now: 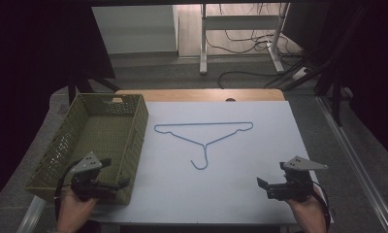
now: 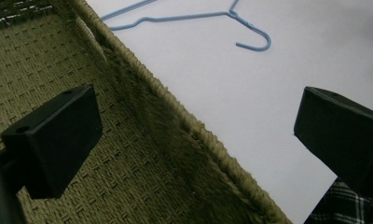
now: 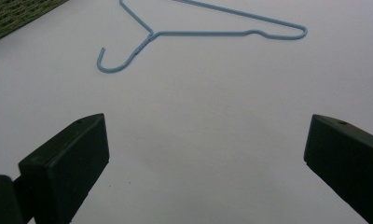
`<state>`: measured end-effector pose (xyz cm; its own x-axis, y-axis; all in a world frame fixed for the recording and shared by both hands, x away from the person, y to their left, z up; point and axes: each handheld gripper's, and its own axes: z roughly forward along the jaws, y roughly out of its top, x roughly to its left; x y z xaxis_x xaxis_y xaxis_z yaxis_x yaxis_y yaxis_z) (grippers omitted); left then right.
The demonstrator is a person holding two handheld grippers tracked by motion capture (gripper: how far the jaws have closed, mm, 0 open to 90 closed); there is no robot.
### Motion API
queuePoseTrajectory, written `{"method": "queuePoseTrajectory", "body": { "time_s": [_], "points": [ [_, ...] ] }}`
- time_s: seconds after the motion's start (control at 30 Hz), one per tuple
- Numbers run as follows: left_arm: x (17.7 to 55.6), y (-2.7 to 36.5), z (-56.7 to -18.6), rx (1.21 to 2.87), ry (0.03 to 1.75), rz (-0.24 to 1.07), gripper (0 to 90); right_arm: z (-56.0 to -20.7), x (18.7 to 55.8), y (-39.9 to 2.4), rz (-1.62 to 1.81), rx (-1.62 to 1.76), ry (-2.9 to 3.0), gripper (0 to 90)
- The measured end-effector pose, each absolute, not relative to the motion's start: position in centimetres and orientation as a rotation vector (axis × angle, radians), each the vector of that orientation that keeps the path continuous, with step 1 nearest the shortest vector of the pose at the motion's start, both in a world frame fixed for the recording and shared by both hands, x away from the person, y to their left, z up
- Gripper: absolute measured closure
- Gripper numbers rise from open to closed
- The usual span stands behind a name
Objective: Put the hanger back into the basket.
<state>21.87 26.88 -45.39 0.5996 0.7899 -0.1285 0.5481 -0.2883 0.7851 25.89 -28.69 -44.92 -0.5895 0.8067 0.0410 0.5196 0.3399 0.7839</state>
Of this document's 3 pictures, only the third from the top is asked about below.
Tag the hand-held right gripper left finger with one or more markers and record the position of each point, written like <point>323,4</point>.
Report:
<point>66,168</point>

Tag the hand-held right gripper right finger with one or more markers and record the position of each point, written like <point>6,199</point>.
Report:
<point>346,158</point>

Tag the blue plastic clothes hanger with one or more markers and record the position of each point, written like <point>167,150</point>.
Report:
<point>206,33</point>

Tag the green woven basket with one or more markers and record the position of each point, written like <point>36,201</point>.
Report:
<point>10,15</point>

